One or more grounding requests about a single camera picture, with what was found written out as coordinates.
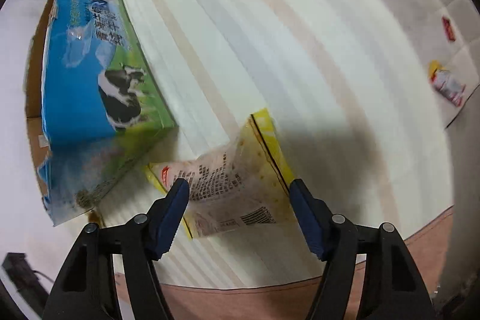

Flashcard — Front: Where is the yellow clear snack bag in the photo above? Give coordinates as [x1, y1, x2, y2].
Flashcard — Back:
[144, 109, 295, 239]

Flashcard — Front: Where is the milk carton cardboard box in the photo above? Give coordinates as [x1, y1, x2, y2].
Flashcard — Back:
[25, 0, 175, 226]

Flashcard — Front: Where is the small red tag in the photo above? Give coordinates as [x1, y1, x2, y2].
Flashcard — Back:
[442, 16, 456, 42]

